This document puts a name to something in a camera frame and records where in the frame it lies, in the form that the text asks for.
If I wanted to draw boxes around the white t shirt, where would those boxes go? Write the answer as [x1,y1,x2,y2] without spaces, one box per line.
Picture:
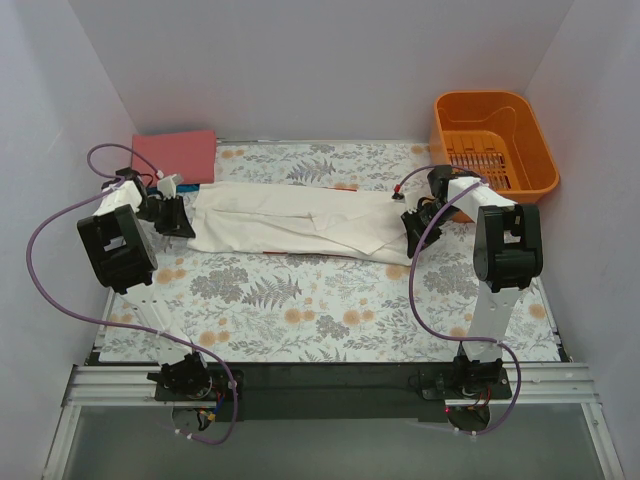
[187,181,411,266]

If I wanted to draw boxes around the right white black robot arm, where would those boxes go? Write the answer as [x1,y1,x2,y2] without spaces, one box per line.
[401,165,543,398]

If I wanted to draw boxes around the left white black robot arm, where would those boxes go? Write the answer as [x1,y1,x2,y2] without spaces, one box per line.
[77,168,212,399]

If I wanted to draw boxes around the folded blue t shirt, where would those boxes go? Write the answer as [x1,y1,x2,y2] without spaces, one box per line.
[177,184,200,193]

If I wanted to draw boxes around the folded red t shirt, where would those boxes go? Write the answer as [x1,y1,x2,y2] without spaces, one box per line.
[132,130,217,184]

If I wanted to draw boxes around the orange plastic basket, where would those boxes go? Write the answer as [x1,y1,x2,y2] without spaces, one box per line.
[429,91,560,203]

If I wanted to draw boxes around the floral patterned table mat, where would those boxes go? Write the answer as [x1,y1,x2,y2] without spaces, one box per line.
[99,141,566,365]

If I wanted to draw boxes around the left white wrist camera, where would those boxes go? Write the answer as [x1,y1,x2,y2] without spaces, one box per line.
[156,174,183,199]

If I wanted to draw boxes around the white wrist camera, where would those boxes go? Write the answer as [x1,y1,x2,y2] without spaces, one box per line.
[156,174,183,199]
[392,184,412,202]

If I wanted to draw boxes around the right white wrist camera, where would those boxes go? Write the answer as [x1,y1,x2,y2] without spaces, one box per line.
[392,184,412,202]

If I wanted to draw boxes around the aluminium mounting rail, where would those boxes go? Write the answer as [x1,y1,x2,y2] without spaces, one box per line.
[62,363,600,409]

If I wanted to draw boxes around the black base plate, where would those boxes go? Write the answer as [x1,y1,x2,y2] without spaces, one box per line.
[154,363,514,424]

